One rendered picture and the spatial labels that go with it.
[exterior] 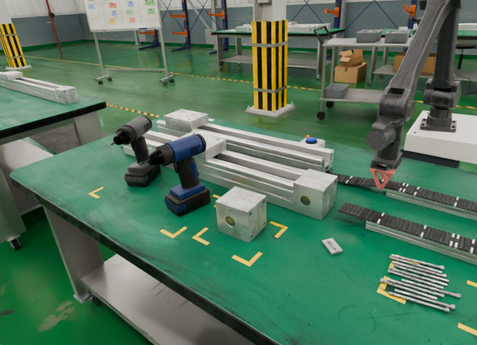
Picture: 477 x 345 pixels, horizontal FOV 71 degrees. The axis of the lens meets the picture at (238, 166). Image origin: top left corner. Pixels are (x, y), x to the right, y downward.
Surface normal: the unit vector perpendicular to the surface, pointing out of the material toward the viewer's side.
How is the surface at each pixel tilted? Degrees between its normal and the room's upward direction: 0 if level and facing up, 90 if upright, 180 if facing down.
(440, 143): 90
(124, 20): 90
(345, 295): 0
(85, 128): 90
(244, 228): 90
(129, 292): 0
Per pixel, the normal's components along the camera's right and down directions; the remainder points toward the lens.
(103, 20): -0.30, 0.44
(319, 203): -0.60, 0.39
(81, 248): 0.79, 0.24
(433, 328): -0.05, -0.89
